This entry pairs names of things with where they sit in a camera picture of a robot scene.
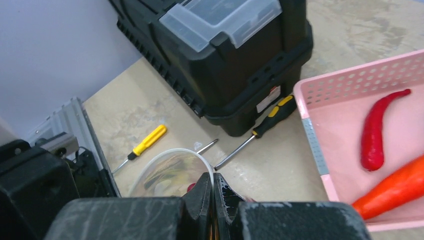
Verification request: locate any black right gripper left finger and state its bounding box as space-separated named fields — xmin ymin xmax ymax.
xmin=45 ymin=173 xmax=213 ymax=240

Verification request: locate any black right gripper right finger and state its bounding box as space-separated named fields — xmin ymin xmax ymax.
xmin=213 ymin=173 xmax=372 ymax=240

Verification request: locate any clear dotted zip top bag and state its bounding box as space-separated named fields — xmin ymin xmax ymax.
xmin=128 ymin=148 xmax=214 ymax=198

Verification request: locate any pink perforated plastic basket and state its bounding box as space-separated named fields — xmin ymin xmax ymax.
xmin=293 ymin=48 xmax=424 ymax=233

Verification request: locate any purple grape bunch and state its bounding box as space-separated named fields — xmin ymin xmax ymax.
xmin=186 ymin=183 xmax=196 ymax=192

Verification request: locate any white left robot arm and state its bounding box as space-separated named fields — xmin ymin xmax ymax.
xmin=0 ymin=139 xmax=118 ymax=240

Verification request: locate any black plastic toolbox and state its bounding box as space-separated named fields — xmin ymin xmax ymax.
xmin=110 ymin=0 xmax=314 ymax=137

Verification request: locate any red chili pepper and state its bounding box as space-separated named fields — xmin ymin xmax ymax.
xmin=360 ymin=88 xmax=412 ymax=172

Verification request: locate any orange carrot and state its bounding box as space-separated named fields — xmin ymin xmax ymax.
xmin=352 ymin=156 xmax=424 ymax=220

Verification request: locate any black yellow handled screwdriver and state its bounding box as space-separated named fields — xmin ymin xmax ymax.
xmin=214 ymin=94 xmax=297 ymax=171

